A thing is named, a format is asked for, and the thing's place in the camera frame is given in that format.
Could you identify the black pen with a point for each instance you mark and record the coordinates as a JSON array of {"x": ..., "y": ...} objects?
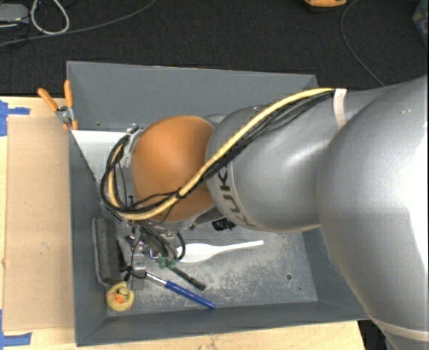
[{"x": 190, "y": 280}]

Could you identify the brown cardboard board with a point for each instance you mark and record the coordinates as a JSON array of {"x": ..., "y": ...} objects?
[{"x": 35, "y": 224}]

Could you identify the yellow toy duck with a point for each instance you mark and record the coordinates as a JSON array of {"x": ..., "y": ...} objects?
[{"x": 119, "y": 299}]

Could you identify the dark grey sponge block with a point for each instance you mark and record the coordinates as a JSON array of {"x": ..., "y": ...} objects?
[{"x": 107, "y": 253}]

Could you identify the white plastic spoon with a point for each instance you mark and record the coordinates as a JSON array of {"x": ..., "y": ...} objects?
[{"x": 200, "y": 252}]

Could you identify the grey metal bin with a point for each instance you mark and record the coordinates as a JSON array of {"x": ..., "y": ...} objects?
[{"x": 236, "y": 283}]

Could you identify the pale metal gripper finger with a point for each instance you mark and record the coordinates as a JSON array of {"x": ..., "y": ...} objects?
[
  {"x": 138, "y": 284},
  {"x": 139, "y": 270}
]

